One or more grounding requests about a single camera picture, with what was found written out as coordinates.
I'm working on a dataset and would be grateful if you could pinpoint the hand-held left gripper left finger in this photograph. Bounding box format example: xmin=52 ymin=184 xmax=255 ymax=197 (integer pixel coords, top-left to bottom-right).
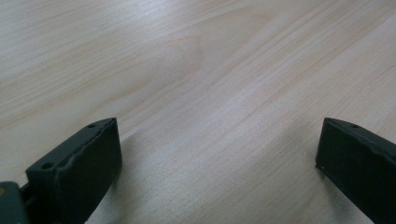
xmin=25 ymin=117 xmax=123 ymax=224

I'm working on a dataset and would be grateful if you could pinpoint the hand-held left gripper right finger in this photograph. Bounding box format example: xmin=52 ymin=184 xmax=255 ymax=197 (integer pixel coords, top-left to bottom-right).
xmin=315 ymin=117 xmax=396 ymax=224

